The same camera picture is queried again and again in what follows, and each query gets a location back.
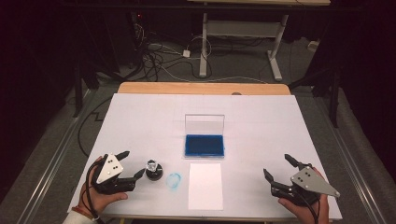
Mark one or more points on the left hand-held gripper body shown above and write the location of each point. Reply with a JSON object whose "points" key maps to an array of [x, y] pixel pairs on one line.
{"points": [[109, 169]]}

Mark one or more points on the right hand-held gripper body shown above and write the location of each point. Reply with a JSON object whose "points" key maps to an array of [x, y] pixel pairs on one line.
{"points": [[308, 182]]}

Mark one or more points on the black round stamp cap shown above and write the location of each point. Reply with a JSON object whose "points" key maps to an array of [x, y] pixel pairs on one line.
{"points": [[154, 176]]}

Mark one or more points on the person's right hand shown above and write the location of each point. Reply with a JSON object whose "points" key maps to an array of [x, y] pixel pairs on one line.
{"points": [[311, 213]]}

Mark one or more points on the person's left hand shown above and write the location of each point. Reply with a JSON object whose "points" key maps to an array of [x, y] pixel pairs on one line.
{"points": [[99, 202]]}

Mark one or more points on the white table cover board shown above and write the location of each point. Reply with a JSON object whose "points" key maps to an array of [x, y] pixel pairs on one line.
{"points": [[249, 130]]}

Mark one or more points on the white paper sheet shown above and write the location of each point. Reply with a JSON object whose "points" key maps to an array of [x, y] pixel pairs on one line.
{"points": [[205, 186]]}

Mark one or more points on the blue ink pad clear lid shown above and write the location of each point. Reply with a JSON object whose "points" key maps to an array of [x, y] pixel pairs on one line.
{"points": [[204, 145]]}

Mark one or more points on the black metal stand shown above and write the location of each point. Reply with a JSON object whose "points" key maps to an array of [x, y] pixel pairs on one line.
{"points": [[77, 93], [334, 99]]}

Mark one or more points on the wooden table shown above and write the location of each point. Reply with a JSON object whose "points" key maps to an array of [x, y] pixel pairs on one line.
{"points": [[186, 88]]}

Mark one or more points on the white floor box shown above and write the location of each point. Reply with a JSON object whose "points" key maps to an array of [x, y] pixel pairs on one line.
{"points": [[313, 46]]}

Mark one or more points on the white power adapter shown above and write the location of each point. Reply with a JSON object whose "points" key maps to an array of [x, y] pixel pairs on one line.
{"points": [[186, 53]]}

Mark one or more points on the metal floor rail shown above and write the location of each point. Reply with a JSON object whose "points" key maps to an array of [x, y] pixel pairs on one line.
{"points": [[351, 161], [53, 161]]}

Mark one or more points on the white metal desk frame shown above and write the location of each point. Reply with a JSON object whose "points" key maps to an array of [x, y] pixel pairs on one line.
{"points": [[243, 28]]}

